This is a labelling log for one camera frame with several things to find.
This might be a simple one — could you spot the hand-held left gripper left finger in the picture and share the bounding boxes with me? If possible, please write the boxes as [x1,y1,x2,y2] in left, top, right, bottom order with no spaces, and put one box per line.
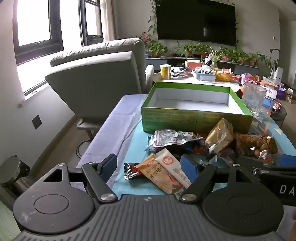
[39,153,117,204]

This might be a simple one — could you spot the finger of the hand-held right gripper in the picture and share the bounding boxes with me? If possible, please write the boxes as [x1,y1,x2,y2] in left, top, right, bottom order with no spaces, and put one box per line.
[279,155,296,167]
[238,156,278,171]

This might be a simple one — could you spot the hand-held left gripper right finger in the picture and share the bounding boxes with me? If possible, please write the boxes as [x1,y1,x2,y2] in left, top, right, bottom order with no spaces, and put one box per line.
[179,154,259,202]

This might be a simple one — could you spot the white snack bar packet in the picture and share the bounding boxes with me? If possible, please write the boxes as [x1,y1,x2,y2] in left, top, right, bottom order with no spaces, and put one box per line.
[154,148,192,189]

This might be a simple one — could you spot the orange chip packet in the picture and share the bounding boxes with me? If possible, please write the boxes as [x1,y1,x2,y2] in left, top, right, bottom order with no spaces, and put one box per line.
[236,133,278,161]

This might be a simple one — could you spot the dark snack bar foil ends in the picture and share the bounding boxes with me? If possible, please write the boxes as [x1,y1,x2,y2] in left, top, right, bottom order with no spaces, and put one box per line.
[124,162,140,181]

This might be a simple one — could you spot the silver snack packet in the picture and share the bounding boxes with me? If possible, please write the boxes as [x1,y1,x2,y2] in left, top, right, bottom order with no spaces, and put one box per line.
[154,128,205,149]

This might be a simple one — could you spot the orange snack packet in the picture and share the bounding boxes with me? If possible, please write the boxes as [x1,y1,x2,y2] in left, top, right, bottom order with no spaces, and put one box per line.
[135,155,185,194]

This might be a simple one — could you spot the tan bread packet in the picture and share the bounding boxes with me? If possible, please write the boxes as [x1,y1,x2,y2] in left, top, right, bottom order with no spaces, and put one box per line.
[205,118,233,154]

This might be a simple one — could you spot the green cardboard box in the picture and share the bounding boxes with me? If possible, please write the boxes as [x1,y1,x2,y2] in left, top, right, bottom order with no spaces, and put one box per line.
[141,82,253,134]

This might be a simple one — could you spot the printed teal mat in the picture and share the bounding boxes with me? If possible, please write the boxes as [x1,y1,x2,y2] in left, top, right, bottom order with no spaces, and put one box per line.
[251,115,296,151]

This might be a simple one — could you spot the light blue cloth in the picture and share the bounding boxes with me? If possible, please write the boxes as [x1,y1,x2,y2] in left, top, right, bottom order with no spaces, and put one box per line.
[106,118,296,197]

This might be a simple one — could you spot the black round side table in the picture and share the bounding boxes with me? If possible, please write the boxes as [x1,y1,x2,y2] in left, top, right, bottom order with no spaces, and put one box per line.
[272,103,287,127]

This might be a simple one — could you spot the clear glass pitcher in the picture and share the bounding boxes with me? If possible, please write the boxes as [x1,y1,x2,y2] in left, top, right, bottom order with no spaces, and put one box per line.
[242,81,274,117]

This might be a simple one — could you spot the purple gift bag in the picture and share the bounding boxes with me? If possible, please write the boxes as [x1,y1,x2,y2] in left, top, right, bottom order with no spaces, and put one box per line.
[276,86,288,100]

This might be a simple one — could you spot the white blue carton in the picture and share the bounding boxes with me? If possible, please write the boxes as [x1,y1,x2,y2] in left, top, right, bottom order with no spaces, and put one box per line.
[261,85,278,99]

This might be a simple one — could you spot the pink box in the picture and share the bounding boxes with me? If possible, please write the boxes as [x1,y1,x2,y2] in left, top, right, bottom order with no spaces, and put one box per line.
[240,73,255,85]

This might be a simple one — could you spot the round white table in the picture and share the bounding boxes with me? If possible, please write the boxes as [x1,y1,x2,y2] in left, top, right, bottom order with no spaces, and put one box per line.
[153,70,241,93]

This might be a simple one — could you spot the grey armchair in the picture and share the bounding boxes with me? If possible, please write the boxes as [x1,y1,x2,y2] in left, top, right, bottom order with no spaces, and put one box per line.
[45,38,155,139]

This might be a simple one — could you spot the yellow wicker basket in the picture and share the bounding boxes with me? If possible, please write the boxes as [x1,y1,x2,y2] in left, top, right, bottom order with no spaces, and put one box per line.
[214,70,233,82]

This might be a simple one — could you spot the grey plastic tray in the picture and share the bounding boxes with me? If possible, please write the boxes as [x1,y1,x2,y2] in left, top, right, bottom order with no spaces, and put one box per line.
[191,68,216,82]

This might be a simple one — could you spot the dark blue packets heap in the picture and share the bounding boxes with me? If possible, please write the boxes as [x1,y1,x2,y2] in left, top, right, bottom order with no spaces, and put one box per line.
[171,67,190,78]

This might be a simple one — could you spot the black round object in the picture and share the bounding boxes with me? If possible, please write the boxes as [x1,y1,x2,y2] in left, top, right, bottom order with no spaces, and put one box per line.
[0,155,30,193]

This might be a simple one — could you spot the yellow canister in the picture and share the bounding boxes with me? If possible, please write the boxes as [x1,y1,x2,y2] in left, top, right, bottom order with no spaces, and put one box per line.
[160,64,173,80]

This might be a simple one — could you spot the large leaf plant white pot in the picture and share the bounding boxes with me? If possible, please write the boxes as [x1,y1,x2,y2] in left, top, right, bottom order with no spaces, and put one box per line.
[258,49,284,79]

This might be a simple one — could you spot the green potted plant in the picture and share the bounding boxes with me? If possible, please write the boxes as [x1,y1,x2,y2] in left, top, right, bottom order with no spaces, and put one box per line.
[183,43,197,57]
[233,50,249,64]
[196,44,211,56]
[220,47,234,62]
[147,40,167,57]
[248,53,259,66]

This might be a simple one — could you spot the orange box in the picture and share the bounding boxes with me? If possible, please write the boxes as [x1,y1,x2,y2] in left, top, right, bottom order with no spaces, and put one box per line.
[184,60,204,69]

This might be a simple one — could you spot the dark television cabinet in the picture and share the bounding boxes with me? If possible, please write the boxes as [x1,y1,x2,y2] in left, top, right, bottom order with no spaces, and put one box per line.
[146,57,259,75]

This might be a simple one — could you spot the spider plant in vase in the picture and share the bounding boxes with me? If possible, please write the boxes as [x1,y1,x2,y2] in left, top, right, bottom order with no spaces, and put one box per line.
[205,47,226,69]

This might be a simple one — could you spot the red flower plant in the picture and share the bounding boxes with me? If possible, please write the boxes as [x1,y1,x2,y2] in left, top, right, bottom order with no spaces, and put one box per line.
[136,32,151,45]

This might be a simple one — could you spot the dark framed window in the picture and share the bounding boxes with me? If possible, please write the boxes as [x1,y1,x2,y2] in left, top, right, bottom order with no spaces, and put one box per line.
[79,0,104,45]
[13,0,64,64]

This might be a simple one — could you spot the pale curtain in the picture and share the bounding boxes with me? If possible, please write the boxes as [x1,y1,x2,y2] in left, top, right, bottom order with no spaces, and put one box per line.
[99,0,119,43]

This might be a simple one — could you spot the black wall television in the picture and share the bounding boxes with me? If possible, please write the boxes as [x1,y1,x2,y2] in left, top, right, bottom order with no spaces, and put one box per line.
[156,0,236,46]

